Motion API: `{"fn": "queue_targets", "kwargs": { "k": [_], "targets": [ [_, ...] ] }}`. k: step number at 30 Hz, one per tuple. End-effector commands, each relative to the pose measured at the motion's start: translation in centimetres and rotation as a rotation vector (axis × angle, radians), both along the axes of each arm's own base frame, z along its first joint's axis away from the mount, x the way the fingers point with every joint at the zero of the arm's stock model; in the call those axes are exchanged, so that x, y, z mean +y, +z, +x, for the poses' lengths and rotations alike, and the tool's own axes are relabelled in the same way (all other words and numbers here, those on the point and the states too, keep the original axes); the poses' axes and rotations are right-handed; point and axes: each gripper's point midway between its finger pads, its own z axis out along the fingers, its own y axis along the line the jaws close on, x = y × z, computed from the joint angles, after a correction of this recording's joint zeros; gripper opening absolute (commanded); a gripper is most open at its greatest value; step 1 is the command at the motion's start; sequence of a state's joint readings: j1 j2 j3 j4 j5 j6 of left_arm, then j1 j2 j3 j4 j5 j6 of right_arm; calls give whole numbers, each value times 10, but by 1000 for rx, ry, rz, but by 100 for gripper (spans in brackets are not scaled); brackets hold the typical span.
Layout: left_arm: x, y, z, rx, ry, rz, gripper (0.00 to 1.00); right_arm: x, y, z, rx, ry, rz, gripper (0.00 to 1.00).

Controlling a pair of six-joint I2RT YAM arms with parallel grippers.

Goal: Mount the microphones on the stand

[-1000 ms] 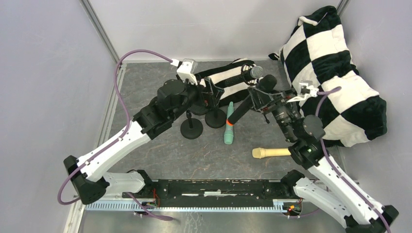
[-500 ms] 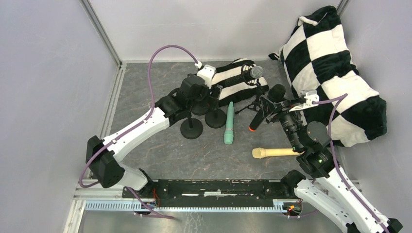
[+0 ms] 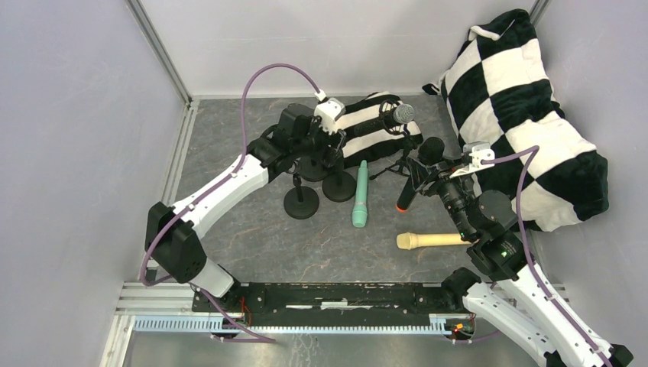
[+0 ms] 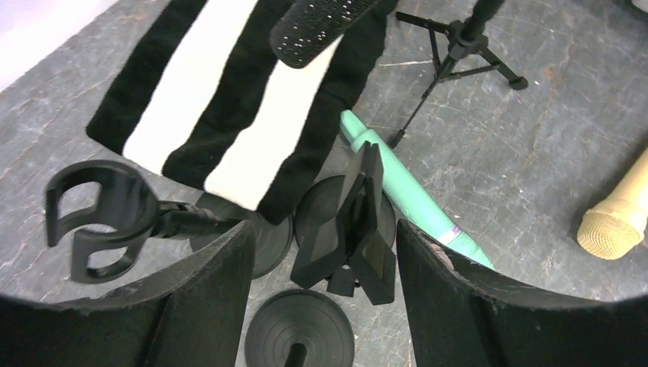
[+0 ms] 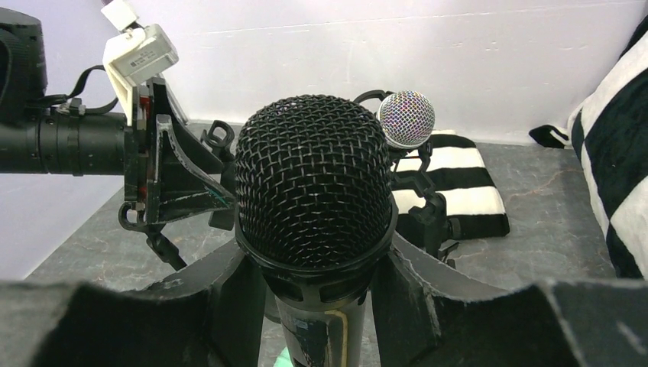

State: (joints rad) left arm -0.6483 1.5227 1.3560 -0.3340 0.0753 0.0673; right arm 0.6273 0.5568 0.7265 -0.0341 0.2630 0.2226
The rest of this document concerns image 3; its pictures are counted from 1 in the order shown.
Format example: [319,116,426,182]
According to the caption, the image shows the black microphone orange end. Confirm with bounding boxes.
[396,137,445,212]

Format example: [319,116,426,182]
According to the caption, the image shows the black glitter microphone silver head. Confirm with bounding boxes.
[352,104,415,138]

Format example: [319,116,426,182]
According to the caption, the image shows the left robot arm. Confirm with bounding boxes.
[144,98,346,297]

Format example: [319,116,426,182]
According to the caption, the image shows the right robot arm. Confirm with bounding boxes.
[397,158,633,366]

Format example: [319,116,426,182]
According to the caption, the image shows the back round base mic stand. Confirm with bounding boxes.
[299,156,328,182]

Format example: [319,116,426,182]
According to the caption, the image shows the round base mic stand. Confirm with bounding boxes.
[299,156,328,182]
[322,157,356,203]
[283,161,319,220]

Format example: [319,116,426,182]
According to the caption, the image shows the middle round base mic stand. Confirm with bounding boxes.
[322,157,356,203]

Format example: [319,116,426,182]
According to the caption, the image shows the front round base mic stand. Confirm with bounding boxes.
[283,161,319,220]

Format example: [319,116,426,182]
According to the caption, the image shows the cream beige microphone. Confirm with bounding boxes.
[396,232,471,250]

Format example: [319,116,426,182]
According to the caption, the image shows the teal green microphone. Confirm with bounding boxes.
[352,160,368,228]

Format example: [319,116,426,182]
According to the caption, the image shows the black white checkered pillow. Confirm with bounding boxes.
[423,9,609,232]

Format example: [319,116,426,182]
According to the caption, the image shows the tripod shock mount mic stand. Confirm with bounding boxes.
[369,99,420,180]

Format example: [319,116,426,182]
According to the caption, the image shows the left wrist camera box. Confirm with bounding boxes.
[314,97,345,135]

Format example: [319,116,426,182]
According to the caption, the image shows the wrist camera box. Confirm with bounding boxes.
[314,97,345,135]
[449,141,495,178]

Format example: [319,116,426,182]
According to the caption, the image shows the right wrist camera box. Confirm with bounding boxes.
[449,141,495,178]

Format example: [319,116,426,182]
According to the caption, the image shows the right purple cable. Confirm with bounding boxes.
[455,145,616,367]

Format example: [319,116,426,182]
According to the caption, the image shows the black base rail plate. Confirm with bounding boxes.
[192,282,468,327]

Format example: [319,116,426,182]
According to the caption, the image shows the aluminium corner frame post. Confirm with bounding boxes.
[125,0,193,106]

